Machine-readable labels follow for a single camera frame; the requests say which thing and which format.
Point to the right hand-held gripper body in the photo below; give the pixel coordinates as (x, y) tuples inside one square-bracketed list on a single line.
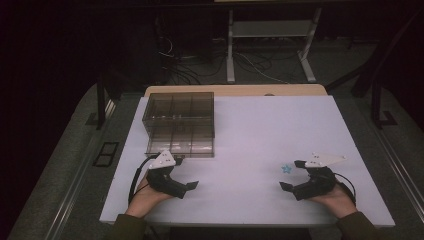
[(320, 183)]

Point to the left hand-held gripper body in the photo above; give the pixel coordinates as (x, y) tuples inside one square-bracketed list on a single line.
[(163, 181)]

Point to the person's right hand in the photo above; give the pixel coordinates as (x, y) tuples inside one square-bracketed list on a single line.
[(338, 201)]

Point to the person's left hand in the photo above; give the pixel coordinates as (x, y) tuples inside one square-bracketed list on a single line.
[(145, 200)]

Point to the small blue star piece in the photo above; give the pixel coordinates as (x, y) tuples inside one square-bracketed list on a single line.
[(286, 168)]

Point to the tinted clear drawer box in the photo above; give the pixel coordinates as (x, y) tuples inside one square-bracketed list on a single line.
[(180, 123)]

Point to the white paper sheet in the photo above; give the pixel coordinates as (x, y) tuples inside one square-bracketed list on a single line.
[(246, 140)]

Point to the wooden table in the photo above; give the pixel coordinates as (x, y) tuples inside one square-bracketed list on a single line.
[(240, 90)]

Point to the black metal stand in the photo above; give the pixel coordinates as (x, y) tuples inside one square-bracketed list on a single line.
[(377, 106), (100, 103)]

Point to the white metal stand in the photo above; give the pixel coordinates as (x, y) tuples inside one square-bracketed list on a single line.
[(271, 29)]

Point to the metal floor rail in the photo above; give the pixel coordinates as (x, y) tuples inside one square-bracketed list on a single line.
[(71, 196), (398, 166)]

